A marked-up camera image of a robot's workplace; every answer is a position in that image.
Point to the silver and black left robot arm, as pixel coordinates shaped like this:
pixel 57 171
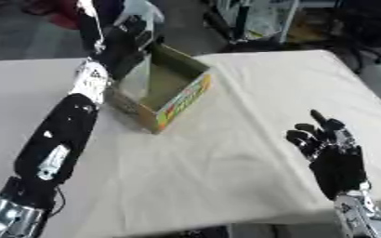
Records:
pixel 58 139

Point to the red bag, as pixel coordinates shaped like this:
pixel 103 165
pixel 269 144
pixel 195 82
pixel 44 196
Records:
pixel 55 12

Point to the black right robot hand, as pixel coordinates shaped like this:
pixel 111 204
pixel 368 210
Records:
pixel 337 164

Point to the cardboard box with green inside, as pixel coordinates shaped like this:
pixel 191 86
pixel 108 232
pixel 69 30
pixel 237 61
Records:
pixel 166 83

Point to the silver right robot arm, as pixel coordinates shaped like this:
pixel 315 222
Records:
pixel 364 217

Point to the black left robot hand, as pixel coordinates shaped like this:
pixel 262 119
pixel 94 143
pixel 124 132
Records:
pixel 120 49

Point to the white bottle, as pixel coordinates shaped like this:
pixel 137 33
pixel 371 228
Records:
pixel 142 10

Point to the black office chair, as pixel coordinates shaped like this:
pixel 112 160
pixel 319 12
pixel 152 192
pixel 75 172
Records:
pixel 364 29

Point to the white framed board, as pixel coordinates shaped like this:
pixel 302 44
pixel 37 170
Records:
pixel 259 18

